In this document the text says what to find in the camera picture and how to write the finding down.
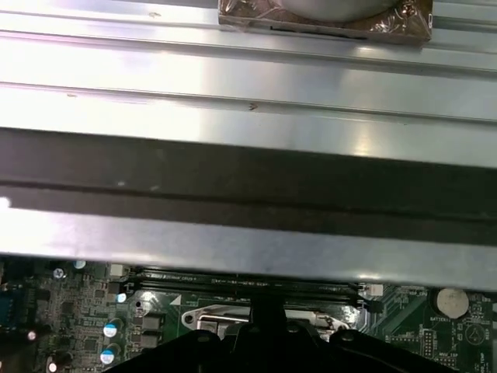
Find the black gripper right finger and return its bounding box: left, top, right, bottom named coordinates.
left=267, top=297, right=447, bottom=373

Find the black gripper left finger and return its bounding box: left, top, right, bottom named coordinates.
left=104, top=297, right=269, bottom=373

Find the thin metal locking lever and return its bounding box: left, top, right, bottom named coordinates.
left=200, top=310, right=252, bottom=319

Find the metal socket cover frame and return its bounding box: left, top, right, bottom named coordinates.
left=196, top=309, right=335, bottom=341

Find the metal CPU socket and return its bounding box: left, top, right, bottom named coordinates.
left=180, top=301, right=356, bottom=343

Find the black RAM slot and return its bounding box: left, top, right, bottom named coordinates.
left=110, top=263, right=385, bottom=297
left=123, top=282, right=384, bottom=314

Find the gray square inductor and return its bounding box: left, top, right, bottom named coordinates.
left=140, top=312, right=163, bottom=331
left=139, top=333, right=162, bottom=350

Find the green motherboard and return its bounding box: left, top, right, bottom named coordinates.
left=0, top=254, right=497, bottom=373

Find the silver coin battery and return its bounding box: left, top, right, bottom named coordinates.
left=436, top=286, right=470, bottom=318

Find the blue port connector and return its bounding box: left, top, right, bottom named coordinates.
left=0, top=293, right=34, bottom=326

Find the square brown base plate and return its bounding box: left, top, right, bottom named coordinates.
left=217, top=0, right=434, bottom=48

